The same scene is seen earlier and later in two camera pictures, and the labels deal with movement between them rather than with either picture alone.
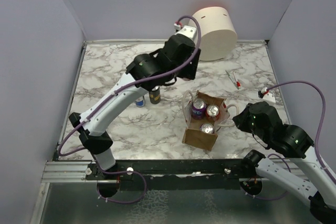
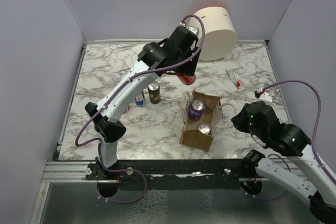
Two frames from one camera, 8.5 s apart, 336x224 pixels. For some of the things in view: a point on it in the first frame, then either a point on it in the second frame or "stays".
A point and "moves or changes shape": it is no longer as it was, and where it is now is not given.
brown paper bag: x=193 y=135 moves or changes shape
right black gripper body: x=245 y=123 stays
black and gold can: x=155 y=95 stays
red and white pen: x=238 y=83 stays
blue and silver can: x=139 y=102 stays
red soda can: x=212 y=112 moves or changes shape
